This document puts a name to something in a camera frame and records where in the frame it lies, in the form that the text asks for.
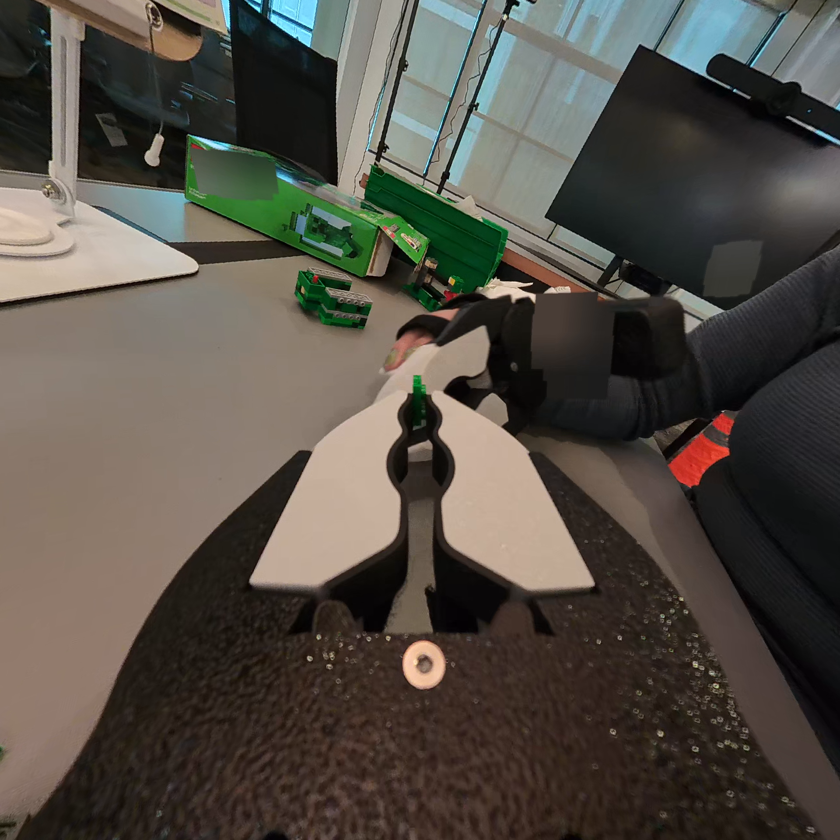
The white book stand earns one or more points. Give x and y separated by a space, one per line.
118 256

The multicoloured brick model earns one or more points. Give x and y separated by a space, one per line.
430 289

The person's right hand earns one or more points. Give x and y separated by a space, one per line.
413 344

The green toy box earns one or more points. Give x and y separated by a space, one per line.
315 216

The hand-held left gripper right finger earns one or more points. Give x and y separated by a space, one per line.
512 518

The black tripod stand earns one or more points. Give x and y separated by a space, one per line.
472 98
394 85

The instruction booklet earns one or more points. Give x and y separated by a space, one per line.
197 10

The green brick model grey beams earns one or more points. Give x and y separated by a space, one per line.
328 308

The person's torso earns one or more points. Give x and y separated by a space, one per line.
787 492

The orange fabric item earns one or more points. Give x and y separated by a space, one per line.
702 453

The large black screen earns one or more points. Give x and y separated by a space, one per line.
689 164

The grey desk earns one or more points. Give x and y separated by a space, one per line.
164 394

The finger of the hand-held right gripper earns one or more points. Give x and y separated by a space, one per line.
492 410
453 367

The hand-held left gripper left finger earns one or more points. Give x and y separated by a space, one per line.
334 512

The person's right forearm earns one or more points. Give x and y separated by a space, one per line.
722 367

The green plastic tray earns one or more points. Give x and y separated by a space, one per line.
453 229

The black conference camera bar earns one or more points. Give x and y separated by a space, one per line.
781 98

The small green brick assembly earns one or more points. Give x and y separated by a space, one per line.
418 397

